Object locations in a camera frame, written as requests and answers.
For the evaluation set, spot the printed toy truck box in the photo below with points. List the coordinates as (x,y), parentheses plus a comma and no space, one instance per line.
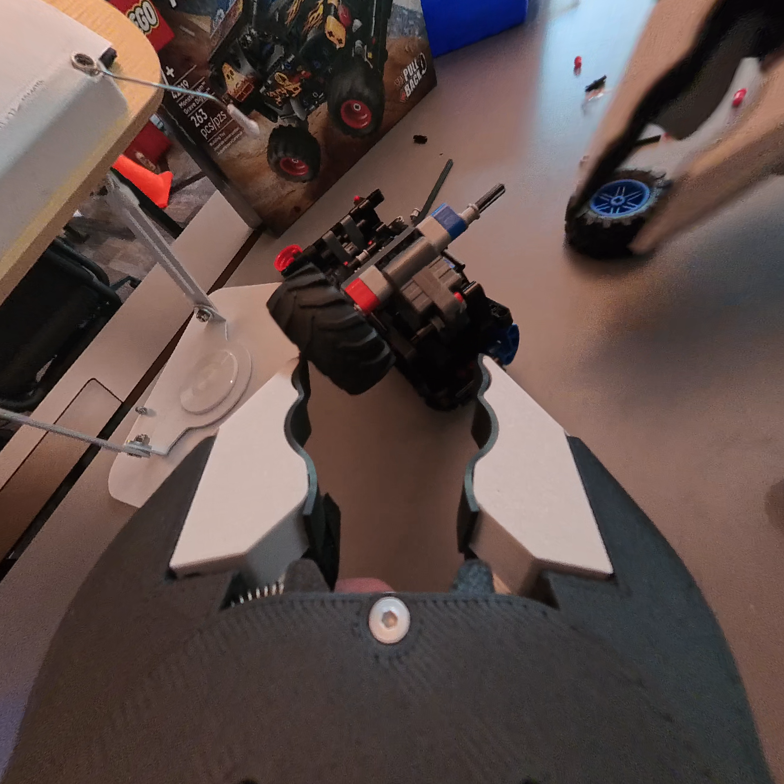
(367,153)

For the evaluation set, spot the raised white wooden-edged platform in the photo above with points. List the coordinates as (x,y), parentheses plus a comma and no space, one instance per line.
(49,122)

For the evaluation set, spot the long black axle rod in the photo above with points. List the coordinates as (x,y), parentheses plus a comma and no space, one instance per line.
(438,187)

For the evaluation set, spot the toy brick monster truck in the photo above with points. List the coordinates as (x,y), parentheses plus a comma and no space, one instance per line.
(416,288)

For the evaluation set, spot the blue storage bin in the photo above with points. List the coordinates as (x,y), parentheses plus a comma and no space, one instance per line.
(465,24)

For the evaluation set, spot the small black connector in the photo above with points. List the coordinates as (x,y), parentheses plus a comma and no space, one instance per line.
(595,86)

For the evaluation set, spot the short black axle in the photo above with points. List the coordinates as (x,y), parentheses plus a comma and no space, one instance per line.
(646,141)

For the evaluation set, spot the orange plastic piece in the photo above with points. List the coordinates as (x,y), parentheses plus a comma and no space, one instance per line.
(147,181)

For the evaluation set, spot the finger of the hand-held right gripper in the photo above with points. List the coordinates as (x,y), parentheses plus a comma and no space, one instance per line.
(649,73)
(735,153)

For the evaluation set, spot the black toy wheel blue rim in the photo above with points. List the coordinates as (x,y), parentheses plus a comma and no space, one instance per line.
(618,199)

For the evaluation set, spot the white base metal stand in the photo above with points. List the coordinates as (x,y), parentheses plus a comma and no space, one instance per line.
(159,471)

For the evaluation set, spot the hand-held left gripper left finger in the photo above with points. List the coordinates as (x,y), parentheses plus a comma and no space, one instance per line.
(245,490)

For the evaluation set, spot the black toy wheel red rim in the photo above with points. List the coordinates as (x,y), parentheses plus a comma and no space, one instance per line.
(324,331)

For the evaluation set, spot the grey desk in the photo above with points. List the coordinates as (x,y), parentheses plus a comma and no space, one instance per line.
(612,367)

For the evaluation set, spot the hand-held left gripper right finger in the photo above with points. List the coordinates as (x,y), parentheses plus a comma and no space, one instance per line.
(539,496)

